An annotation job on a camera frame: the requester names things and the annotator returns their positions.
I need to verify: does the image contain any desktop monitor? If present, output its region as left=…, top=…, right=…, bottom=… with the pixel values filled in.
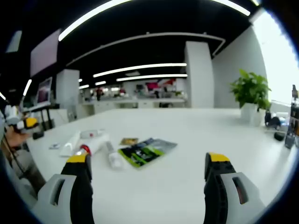
left=35, top=77, right=53, bottom=105

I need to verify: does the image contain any long ceiling light strip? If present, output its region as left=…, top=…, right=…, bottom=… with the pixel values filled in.
left=58, top=0, right=133, bottom=42

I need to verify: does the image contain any person's left hand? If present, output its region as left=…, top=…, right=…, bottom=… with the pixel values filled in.
left=5, top=127, right=31, bottom=150

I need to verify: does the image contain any white skincare tube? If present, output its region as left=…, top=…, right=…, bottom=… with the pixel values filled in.
left=59, top=130, right=82, bottom=157

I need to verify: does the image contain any clear capped white skincare bottle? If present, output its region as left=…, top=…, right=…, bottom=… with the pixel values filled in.
left=105, top=140, right=125, bottom=170

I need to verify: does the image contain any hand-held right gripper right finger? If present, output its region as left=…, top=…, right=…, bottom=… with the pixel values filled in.
left=203, top=152, right=266, bottom=224

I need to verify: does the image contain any hanging ceiling screen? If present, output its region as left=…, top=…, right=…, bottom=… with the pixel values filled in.
left=30, top=28, right=62, bottom=77

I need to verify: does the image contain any red ringed white skincare bottle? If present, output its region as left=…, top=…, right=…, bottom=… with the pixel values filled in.
left=74, top=133, right=110, bottom=156

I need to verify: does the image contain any white office counter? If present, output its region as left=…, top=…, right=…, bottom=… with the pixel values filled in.
left=80, top=98, right=187, bottom=109

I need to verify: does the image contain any gold foil skincare packet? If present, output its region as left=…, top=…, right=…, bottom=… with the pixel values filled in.
left=120, top=137, right=139, bottom=146

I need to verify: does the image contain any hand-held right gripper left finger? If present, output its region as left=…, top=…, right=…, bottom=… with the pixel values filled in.
left=31, top=153, right=95, bottom=224

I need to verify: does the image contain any ceiling air conditioner panel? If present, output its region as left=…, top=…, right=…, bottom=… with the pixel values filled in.
left=6, top=30, right=23, bottom=53

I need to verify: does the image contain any black desk gadget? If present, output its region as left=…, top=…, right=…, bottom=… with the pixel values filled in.
left=264, top=112, right=282, bottom=129

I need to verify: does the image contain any potted green plant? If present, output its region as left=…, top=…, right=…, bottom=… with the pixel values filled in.
left=230, top=69, right=272, bottom=127

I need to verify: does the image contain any dark upright device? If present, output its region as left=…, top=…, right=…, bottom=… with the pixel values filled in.
left=284, top=84, right=299, bottom=150

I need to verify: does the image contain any black green skincare packet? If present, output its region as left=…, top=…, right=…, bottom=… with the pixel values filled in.
left=117, top=141, right=164, bottom=168

